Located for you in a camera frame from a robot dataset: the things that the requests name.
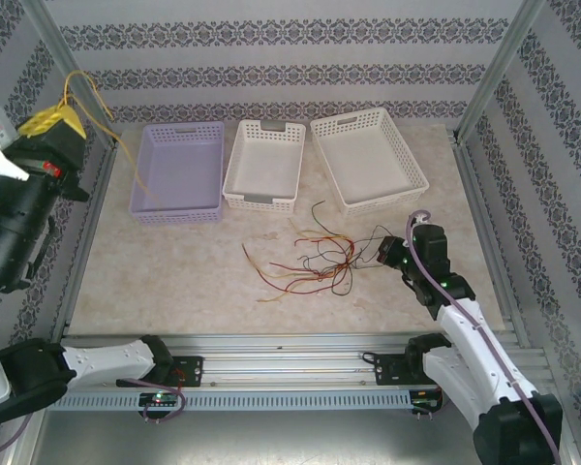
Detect purple perforated plastic basket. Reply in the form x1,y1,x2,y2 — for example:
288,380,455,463
128,120,226,228

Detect aluminium side rail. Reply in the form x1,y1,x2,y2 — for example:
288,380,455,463
452,139,532,348
47,142,120,340

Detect dark red wire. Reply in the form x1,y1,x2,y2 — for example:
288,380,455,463
269,251,354,285

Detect slotted grey cable duct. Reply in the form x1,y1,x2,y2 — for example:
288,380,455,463
45,388,413,412

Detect grey metal sheet panel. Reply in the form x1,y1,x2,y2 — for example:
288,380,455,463
9,409,577,465

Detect black wire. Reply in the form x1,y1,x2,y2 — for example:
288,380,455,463
303,231,386,296

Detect orange-yellow wire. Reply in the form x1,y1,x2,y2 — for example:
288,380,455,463
61,70,160,205

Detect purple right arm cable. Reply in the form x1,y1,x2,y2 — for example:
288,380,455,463
405,208,563,465

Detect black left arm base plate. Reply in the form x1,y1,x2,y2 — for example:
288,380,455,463
114,355,206,389

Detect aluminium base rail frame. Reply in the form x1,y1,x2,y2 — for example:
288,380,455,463
52,331,556,391

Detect orange wire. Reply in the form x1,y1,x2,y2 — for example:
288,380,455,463
276,268,343,295

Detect left controller circuit board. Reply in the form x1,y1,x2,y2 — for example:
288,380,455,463
138,391,179,408

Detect small white basket grey handles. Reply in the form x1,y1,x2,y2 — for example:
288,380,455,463
221,118,307,215

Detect large white perforated basket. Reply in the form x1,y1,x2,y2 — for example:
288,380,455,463
309,107,431,218

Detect controller circuit board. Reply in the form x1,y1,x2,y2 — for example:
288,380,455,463
413,387,444,413
138,391,179,408

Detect aluminium corner post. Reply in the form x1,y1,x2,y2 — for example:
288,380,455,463
454,0,549,141
17,0,121,146

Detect right controller circuit board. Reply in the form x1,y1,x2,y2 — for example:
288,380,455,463
413,387,444,413

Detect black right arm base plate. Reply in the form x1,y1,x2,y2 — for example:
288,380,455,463
372,352,420,388

